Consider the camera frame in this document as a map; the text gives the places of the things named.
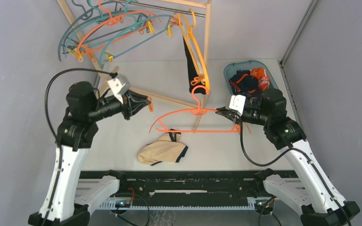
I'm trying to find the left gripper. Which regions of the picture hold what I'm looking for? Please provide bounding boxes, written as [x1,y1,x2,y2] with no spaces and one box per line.
[88,89,151,121]

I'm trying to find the navy striped underwear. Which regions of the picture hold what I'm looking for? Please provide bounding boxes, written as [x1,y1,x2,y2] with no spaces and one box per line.
[246,90,262,106]

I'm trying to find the navy orange-trimmed underwear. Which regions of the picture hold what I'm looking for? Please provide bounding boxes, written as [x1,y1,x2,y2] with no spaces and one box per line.
[229,70,261,95]

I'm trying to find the orange hanger with clips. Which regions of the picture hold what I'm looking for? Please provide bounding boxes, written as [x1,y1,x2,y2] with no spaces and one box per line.
[149,85,249,134]

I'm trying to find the teal hanger with clips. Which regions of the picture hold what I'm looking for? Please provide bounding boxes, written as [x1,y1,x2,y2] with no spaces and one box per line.
[99,0,175,69]

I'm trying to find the beige underwear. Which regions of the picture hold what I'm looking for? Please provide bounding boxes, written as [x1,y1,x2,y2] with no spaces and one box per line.
[137,132,189,166]

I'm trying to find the black white-banded underwear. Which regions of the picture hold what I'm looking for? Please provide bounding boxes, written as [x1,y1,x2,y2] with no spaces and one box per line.
[183,38,198,93]

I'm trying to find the yellow hanger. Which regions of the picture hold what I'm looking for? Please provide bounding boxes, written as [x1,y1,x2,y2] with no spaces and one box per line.
[174,9,210,95]

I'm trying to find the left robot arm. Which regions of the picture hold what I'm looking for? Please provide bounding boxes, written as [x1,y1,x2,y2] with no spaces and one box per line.
[28,72,152,226]

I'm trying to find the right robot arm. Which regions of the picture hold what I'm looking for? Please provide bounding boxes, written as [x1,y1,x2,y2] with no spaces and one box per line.
[216,88,360,226]

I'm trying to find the orange underwear in basket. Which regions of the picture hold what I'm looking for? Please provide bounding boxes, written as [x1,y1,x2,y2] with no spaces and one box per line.
[250,67,271,91]

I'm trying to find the dark teal empty hanger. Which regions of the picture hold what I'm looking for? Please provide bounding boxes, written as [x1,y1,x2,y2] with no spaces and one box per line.
[57,0,148,62]

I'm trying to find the wooden clothes rack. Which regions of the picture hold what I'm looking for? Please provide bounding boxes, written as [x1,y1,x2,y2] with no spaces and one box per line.
[58,0,211,133]

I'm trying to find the teal plastic basket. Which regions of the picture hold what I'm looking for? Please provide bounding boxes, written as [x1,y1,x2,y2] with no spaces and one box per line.
[223,60,279,96]

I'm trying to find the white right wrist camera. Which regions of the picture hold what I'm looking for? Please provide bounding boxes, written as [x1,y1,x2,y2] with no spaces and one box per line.
[225,95,246,116]

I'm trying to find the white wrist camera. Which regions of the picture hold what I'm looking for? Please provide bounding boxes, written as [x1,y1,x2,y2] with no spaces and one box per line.
[107,73,131,104]
[225,95,246,116]

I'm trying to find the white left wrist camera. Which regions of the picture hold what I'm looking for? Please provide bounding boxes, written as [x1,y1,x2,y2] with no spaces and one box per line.
[107,73,131,104]

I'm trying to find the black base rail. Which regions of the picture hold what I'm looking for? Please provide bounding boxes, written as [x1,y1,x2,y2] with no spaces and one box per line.
[81,169,300,210]

